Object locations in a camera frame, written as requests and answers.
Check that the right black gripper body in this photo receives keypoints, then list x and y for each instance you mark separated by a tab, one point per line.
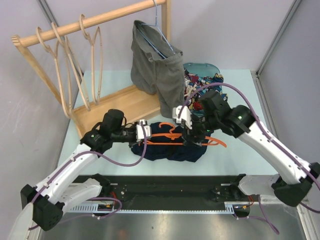
199	128

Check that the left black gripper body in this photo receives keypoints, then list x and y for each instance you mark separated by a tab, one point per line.
126	135

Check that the navy blue shorts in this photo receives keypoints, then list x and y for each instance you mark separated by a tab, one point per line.
179	153

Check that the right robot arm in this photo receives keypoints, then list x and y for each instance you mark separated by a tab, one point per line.
294	177

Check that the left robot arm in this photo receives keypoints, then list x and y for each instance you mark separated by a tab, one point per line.
49	199

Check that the grey shorts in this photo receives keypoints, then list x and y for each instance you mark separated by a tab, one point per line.
153	75

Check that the wooden hanger far left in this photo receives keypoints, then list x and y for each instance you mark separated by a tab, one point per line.
67	107

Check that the wooden hanger middle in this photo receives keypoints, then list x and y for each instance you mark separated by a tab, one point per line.
74	63

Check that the wooden clothes rack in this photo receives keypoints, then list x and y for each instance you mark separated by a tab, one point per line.
132	101

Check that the teal plastic basket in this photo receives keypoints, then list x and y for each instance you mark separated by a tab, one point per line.
202	70

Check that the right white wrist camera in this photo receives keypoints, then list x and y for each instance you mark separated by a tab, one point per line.
182	116

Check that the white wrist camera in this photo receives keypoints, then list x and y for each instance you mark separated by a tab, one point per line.
182	116
143	130

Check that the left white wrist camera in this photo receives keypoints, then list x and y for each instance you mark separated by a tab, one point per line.
143	130

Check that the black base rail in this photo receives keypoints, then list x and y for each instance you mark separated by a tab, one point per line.
173	193

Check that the white slotted cable duct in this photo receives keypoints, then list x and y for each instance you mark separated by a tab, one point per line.
93	207

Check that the blue wire hanger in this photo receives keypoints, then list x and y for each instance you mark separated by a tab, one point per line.
156	38

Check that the aluminium frame extrusion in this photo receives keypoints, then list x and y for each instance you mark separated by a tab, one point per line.
291	98

